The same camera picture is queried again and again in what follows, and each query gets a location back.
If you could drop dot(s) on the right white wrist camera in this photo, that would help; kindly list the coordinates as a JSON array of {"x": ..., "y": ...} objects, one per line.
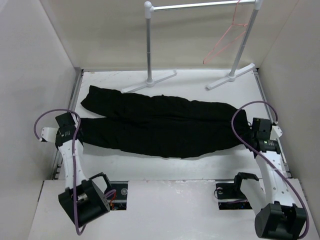
[{"x": 275, "y": 132}]

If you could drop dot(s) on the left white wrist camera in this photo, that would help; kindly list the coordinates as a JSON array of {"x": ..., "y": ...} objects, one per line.
[{"x": 48, "y": 135}]

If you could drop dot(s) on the pink wire hanger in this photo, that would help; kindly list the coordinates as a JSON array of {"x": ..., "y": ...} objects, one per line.
[{"x": 221, "y": 45}]

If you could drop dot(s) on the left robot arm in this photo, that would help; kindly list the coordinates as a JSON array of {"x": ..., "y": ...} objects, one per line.
[{"x": 84, "y": 198}]

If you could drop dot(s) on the black trousers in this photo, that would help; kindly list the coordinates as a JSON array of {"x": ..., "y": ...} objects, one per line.
[{"x": 162, "y": 126}]

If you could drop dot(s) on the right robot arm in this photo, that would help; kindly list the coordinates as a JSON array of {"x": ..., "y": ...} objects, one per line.
[{"x": 277, "y": 217}]

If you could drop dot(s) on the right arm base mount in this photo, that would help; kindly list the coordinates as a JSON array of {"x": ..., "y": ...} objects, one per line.
[{"x": 229, "y": 198}]

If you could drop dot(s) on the white metal clothes rack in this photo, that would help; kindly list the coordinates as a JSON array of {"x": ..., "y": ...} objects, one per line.
[{"x": 179, "y": 35}]

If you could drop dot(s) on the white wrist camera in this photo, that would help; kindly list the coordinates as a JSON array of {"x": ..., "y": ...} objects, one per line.
[
  {"x": 48, "y": 135},
  {"x": 275, "y": 132}
]

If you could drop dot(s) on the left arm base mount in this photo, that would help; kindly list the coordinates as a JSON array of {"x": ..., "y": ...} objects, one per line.
[{"x": 117, "y": 195}]

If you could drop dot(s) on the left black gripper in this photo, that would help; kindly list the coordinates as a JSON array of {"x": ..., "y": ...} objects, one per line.
[{"x": 58, "y": 133}]

